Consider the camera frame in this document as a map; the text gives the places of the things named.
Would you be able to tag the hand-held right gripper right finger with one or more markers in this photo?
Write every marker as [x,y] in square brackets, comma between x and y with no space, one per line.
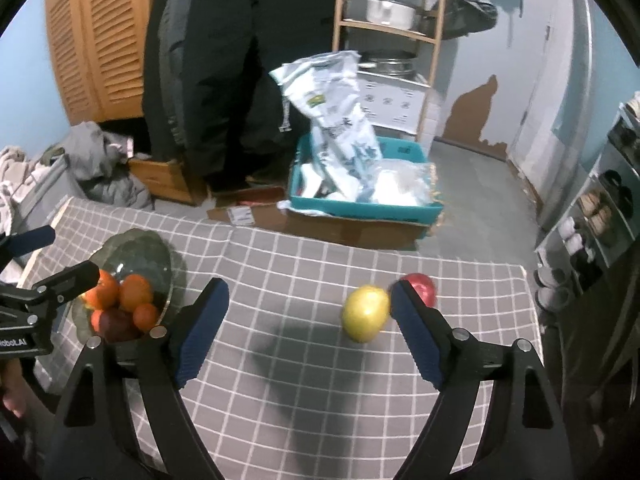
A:
[415,335]

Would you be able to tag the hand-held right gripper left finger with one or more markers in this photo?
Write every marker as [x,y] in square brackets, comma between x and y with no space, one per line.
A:
[200,335]

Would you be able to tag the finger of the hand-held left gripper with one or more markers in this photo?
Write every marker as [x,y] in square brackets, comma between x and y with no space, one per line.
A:
[70,280]
[32,240]

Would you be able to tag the large orange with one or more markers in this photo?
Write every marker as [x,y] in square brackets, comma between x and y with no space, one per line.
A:
[102,292]

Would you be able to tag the yellow-green pear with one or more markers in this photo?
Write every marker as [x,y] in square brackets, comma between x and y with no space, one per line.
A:
[365,312]

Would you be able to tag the scalloped glass plate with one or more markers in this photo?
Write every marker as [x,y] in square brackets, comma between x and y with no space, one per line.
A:
[130,255]

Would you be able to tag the person's left hand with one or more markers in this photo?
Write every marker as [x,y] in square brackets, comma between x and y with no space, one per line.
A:
[12,395]

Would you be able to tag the bright red apple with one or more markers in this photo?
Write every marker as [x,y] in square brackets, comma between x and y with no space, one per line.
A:
[425,287]

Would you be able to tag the small tangerine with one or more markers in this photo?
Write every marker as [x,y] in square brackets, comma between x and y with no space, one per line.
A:
[146,316]

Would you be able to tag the dark red apple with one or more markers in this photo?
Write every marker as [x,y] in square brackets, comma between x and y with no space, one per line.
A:
[117,325]

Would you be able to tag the medium orange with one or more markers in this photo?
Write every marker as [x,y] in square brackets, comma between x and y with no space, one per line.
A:
[136,292]

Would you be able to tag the beige knit cloth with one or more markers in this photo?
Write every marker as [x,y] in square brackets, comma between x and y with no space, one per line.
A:
[12,170]

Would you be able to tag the grey crumpled clothes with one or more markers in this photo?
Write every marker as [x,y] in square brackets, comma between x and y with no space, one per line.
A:
[110,180]

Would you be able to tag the grey checked tablecloth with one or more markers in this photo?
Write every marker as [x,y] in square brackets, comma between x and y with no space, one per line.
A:
[300,270]

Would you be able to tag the flat labelled cardboard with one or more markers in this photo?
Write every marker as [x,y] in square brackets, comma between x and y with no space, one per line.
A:
[240,215]

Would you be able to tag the teal cardboard box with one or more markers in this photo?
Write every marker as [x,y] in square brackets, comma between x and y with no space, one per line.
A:
[350,210]

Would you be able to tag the wooden drawer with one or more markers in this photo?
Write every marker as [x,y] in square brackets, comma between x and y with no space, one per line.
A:
[165,175]

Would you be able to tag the clear plastic bag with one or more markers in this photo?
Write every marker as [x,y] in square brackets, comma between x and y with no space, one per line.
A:
[400,180]

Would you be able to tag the wooden louvred cabinet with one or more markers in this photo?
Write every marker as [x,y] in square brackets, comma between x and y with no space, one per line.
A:
[110,35]

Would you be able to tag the shoe rack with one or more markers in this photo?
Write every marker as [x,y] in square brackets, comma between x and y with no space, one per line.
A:
[615,240]

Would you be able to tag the white printed plastic bag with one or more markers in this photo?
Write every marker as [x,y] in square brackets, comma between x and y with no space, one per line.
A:
[330,120]

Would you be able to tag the white patterned box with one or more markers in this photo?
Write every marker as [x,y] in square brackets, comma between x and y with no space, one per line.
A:
[390,105]

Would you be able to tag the dark hanging coats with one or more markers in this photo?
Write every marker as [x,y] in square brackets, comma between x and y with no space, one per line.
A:
[215,60]

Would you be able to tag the metal steamer pot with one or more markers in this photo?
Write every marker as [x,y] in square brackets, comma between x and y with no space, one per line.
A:
[387,65]

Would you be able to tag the wooden shelf rack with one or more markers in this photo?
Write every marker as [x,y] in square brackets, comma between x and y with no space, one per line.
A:
[437,60]

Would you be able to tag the dark draped cloth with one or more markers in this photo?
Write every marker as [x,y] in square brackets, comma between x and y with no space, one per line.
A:
[470,15]

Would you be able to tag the metal cooking pot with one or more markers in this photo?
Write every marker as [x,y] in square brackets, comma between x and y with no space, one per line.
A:
[390,10]

